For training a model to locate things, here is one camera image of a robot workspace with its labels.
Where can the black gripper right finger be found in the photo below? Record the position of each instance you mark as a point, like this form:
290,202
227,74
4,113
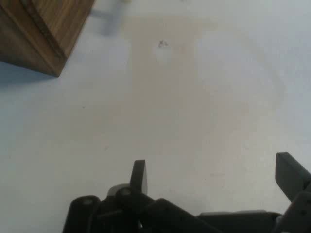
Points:
289,174

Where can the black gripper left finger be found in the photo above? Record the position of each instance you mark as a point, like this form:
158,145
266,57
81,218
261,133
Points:
138,179

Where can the brown wooden drawer cabinet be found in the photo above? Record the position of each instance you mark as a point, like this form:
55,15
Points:
36,31

